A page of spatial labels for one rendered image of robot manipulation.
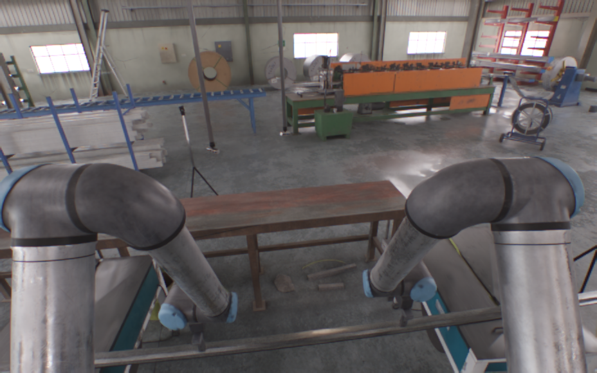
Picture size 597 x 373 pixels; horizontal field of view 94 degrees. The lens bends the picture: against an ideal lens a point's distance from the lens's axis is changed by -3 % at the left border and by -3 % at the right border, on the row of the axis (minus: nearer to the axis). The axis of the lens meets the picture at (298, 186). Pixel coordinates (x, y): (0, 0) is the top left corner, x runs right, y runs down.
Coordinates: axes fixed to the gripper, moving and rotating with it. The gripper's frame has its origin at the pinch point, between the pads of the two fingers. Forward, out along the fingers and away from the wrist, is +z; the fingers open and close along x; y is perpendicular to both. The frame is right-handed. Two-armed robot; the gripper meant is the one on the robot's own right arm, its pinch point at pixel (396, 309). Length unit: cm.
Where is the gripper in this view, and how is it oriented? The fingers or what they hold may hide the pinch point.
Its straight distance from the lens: 139.6
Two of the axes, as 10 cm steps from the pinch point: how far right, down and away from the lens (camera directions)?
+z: 0.3, 8.9, 4.6
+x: 1.1, 4.6, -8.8
